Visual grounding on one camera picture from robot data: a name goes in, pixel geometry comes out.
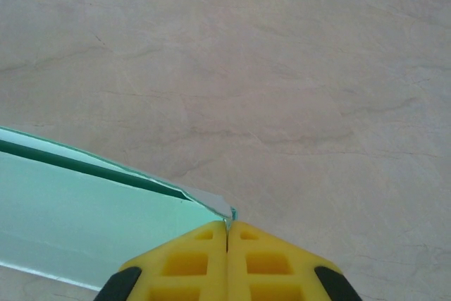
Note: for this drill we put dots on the light teal paper box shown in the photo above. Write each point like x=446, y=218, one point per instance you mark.
x=70, y=216

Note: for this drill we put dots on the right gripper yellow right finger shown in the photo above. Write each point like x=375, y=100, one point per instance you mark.
x=275, y=269

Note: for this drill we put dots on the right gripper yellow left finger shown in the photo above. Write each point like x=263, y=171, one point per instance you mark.
x=183, y=269

